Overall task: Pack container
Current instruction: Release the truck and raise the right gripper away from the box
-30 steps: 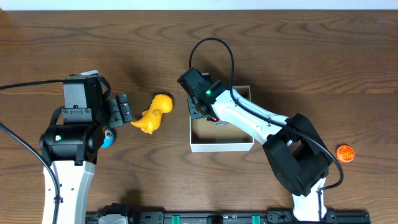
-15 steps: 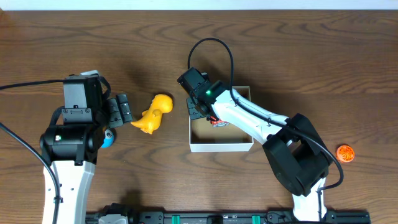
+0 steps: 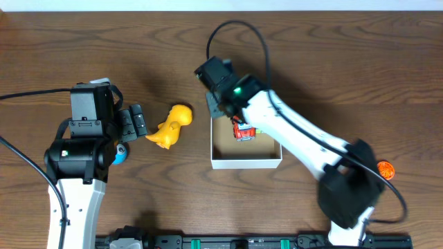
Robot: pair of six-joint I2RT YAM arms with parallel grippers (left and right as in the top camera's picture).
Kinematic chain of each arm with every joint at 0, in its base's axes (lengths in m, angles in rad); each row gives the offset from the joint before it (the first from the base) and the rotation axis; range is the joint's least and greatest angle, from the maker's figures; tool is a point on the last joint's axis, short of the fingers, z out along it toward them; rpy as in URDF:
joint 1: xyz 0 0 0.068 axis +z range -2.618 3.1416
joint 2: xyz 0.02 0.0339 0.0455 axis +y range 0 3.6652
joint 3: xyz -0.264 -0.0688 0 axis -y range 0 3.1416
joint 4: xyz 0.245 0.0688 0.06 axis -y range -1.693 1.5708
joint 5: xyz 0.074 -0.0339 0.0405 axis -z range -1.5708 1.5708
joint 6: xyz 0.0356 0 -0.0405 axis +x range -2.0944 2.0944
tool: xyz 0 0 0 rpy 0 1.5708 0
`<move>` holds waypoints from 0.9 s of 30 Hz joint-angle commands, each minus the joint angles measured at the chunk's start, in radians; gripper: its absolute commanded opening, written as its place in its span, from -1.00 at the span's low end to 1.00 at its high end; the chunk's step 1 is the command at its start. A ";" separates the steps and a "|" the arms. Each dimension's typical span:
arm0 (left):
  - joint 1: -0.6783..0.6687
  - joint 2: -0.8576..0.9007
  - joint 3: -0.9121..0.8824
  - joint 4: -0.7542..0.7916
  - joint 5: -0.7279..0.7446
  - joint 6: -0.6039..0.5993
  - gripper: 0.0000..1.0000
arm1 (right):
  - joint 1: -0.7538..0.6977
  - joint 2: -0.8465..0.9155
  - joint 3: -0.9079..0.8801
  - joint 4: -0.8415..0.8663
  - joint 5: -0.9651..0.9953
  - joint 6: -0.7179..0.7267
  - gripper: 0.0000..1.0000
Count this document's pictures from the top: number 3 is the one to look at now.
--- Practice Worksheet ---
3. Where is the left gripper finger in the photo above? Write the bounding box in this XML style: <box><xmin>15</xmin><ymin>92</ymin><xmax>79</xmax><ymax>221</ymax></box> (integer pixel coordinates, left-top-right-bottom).
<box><xmin>118</xmin><ymin>109</ymin><xmax>138</xmax><ymax>142</ymax></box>
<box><xmin>129</xmin><ymin>104</ymin><xmax>147</xmax><ymax>137</ymax></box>

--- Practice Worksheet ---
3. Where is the orange ridged round toy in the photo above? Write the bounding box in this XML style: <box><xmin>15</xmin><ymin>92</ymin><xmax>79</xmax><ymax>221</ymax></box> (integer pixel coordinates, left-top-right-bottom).
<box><xmin>377</xmin><ymin>160</ymin><xmax>395</xmax><ymax>181</ymax></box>

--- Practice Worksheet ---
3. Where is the orange dinosaur toy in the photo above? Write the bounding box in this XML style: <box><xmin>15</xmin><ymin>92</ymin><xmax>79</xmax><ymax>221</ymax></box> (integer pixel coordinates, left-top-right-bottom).
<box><xmin>146</xmin><ymin>104</ymin><xmax>192</xmax><ymax>149</ymax></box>

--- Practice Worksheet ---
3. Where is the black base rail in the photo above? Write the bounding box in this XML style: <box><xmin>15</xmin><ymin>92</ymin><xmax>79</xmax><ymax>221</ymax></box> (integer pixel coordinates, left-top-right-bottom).
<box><xmin>95</xmin><ymin>225</ymin><xmax>413</xmax><ymax>249</ymax></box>

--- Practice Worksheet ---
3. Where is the white cardboard box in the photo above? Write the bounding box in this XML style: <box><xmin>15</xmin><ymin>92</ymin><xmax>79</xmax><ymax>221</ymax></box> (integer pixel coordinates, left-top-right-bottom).
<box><xmin>210</xmin><ymin>117</ymin><xmax>282</xmax><ymax>169</ymax></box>

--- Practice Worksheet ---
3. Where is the red toy fire truck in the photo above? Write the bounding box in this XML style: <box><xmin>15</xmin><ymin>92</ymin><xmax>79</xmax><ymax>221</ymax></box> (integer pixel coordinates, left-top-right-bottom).
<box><xmin>231</xmin><ymin>116</ymin><xmax>256</xmax><ymax>142</ymax></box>

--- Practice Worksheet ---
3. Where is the blue ball toy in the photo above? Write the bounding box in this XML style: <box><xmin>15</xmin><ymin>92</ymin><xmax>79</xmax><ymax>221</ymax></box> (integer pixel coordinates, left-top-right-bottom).
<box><xmin>112</xmin><ymin>143</ymin><xmax>128</xmax><ymax>165</ymax></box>

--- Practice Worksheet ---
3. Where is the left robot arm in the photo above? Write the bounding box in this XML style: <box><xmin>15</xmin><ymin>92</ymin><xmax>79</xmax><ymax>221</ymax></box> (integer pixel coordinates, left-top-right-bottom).
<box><xmin>44</xmin><ymin>78</ymin><xmax>147</xmax><ymax>248</ymax></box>

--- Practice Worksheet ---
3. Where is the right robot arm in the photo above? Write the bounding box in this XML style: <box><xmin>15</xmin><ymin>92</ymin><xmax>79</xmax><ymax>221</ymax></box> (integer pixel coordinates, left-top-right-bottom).
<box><xmin>195</xmin><ymin>57</ymin><xmax>384</xmax><ymax>246</ymax></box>

